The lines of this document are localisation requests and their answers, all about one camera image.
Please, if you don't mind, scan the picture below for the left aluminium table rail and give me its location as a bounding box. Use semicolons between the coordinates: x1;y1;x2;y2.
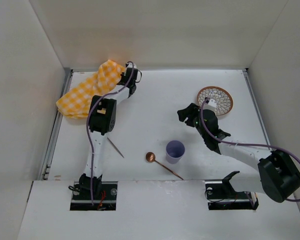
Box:
37;67;73;181

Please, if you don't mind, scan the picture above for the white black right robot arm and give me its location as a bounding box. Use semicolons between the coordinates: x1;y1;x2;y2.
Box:
177;98;300;203

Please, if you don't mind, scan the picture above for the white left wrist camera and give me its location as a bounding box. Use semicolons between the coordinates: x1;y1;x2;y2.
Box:
125;61;137;69

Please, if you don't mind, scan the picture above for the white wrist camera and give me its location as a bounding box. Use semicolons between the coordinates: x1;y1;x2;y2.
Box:
203;99;217;113
125;61;137;69

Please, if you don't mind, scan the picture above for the aluminium table rail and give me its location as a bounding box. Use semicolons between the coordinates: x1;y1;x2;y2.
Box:
242;68;270;145
37;67;73;181

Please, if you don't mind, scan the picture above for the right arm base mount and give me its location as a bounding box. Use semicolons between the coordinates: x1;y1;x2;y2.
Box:
204;180;259;211

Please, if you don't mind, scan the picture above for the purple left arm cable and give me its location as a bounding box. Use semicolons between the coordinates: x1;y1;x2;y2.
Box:
86;60;136;206

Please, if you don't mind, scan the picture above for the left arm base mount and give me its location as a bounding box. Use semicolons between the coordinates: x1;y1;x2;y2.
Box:
68;181;118;211

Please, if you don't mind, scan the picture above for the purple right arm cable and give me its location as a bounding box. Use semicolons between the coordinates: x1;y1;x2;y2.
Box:
199;97;300;203

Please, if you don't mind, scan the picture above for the copper spoon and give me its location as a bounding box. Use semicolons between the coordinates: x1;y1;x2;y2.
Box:
145;152;184;180

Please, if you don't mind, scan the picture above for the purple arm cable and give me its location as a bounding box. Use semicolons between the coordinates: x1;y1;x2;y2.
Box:
199;97;300;203
86;60;136;206

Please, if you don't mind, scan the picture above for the floral patterned ceramic plate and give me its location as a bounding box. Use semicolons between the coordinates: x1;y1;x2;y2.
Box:
196;86;233;116

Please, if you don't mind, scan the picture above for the copper fork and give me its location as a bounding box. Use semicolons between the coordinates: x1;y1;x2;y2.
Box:
107;137;125;158

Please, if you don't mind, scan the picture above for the right aluminium table rail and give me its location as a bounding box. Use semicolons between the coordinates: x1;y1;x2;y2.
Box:
242;68;270;145

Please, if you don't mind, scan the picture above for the yellow white checkered cloth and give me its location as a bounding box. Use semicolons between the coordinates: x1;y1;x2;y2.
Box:
56;60;126;119

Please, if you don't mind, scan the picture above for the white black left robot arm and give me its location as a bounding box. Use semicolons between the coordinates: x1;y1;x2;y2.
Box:
78;61;139;199

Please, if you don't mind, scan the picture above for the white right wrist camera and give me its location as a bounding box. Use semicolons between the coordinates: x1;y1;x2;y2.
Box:
203;99;217;113

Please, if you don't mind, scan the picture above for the lilac plastic cup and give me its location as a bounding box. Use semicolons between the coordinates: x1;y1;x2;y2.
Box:
165;140;185;164

